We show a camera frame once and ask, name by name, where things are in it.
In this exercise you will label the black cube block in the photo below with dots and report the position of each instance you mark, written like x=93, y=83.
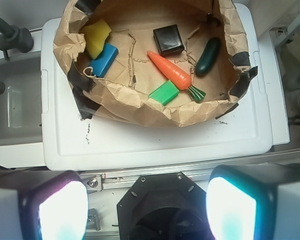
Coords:
x=168, y=40

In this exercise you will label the orange toy carrot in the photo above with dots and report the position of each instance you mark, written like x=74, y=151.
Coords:
x=181, y=79

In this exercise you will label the white plastic bin lid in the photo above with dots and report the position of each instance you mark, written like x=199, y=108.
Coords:
x=70, y=143

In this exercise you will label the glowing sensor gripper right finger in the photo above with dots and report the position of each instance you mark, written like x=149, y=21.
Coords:
x=254, y=202

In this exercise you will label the green block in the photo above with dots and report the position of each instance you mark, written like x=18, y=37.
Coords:
x=165, y=93

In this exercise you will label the aluminium extrusion rail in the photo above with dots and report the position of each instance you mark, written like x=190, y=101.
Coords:
x=125, y=178

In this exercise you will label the dark green toy cucumber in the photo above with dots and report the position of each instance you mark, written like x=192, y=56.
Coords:
x=208, y=57

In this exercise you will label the blue block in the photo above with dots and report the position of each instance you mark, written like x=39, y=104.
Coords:
x=105, y=59

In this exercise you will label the white sink basin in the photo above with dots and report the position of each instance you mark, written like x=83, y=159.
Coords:
x=21, y=101

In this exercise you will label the yellow sponge block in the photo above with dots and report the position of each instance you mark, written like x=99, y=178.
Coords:
x=95, y=36

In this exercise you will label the black octagonal mount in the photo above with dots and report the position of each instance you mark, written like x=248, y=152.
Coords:
x=166, y=206

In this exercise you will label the brown paper bag tray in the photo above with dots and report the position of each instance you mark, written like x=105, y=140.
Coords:
x=123, y=93

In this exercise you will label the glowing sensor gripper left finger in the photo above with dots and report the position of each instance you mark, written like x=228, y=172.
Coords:
x=42, y=205

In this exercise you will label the black faucet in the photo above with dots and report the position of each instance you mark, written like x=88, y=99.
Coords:
x=13, y=37

